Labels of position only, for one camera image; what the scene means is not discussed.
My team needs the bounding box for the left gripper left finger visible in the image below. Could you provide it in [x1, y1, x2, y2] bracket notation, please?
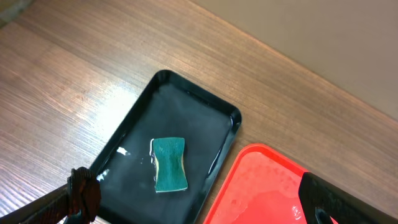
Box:
[1, 167, 101, 223]

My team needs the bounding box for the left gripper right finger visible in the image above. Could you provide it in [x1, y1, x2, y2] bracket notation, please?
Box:
[298, 172, 397, 224]

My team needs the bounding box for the black rectangular tray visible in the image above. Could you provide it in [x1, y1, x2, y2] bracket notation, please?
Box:
[90, 70, 242, 223]

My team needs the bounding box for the green and yellow sponge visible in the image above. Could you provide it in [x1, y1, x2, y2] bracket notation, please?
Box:
[150, 137, 188, 193]

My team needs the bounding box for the red plastic tray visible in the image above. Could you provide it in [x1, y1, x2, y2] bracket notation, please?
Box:
[202, 142, 340, 224]

